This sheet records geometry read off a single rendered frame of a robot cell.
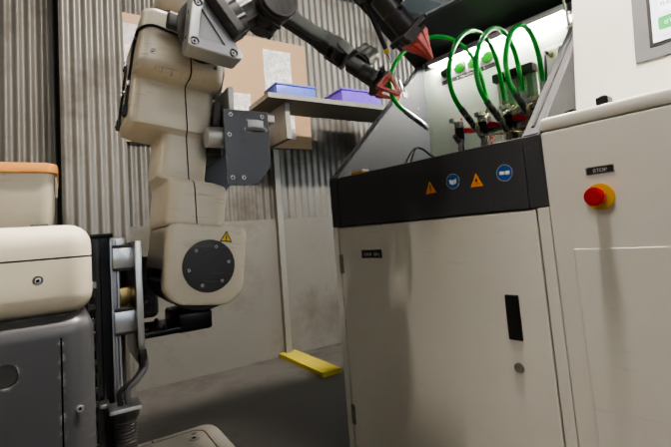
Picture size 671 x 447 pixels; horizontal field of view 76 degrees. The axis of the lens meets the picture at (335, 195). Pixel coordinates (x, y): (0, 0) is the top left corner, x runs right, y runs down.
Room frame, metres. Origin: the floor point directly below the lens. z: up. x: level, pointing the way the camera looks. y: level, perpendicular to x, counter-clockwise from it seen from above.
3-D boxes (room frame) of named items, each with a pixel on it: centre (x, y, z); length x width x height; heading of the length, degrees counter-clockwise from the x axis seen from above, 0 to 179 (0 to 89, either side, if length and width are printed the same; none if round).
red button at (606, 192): (0.83, -0.50, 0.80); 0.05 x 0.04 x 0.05; 42
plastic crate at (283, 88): (2.64, 0.23, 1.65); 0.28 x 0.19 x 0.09; 123
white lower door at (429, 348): (1.18, -0.22, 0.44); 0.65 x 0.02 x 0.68; 42
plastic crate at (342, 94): (2.91, -0.17, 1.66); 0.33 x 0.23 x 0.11; 123
